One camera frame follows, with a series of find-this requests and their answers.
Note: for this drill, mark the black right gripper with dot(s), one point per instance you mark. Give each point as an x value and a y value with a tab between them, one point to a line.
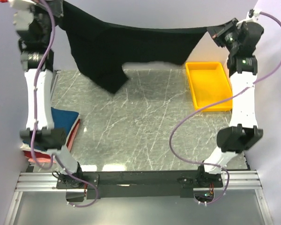
217	32

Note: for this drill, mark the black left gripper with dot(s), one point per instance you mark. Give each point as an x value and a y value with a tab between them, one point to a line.
36	8

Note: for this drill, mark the black t shirt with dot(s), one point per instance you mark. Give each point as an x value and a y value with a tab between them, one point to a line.
100	49

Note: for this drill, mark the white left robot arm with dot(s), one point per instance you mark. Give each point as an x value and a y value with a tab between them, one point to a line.
38	71

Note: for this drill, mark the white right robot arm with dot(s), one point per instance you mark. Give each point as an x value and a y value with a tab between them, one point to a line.
243	131

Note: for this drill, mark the yellow plastic bin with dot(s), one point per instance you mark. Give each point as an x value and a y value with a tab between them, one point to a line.
208	83

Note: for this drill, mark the folded blue t shirt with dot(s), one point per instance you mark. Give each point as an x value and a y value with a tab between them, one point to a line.
65	124

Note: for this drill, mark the folded white t shirt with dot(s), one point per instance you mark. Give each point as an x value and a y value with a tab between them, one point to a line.
25	147

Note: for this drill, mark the folded red t shirt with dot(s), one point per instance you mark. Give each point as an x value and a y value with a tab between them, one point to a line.
35	154

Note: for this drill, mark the black base crossbar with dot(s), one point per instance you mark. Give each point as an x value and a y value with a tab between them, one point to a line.
136	184

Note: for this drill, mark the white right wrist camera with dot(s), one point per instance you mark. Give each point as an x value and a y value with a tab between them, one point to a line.
252	16

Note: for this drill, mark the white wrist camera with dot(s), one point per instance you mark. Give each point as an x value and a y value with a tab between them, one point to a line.
19	4
252	16

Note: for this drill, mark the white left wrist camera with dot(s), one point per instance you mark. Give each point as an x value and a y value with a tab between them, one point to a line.
19	4

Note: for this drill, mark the aluminium rail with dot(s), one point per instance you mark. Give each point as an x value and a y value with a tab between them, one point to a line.
45	182

